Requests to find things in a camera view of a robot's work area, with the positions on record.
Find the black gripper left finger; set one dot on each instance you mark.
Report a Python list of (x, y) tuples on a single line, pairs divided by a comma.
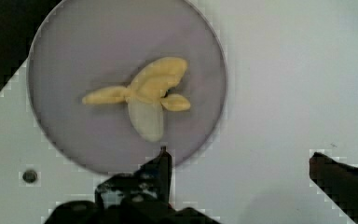
[(152, 179)]

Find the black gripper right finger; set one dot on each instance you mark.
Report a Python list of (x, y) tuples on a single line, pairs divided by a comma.
[(339, 181)]

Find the peeled toy banana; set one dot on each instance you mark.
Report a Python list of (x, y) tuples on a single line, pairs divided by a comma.
[(147, 96)]

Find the grey round plate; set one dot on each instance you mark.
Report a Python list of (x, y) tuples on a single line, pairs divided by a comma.
[(85, 45)]

